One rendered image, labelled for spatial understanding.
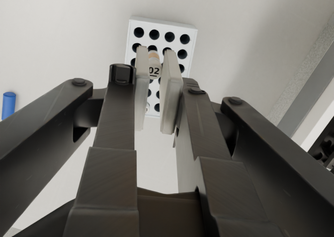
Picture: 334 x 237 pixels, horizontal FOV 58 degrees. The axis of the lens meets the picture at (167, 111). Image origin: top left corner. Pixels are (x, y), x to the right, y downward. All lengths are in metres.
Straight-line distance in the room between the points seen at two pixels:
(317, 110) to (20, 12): 0.37
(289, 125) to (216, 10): 0.17
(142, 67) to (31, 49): 0.30
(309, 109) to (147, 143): 0.24
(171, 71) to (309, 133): 0.23
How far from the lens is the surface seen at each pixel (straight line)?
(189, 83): 0.17
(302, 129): 0.36
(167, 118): 0.15
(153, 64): 0.21
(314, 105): 0.37
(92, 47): 0.43
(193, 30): 0.38
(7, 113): 0.48
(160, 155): 0.48
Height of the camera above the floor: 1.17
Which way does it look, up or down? 66 degrees down
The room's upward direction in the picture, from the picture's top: 173 degrees clockwise
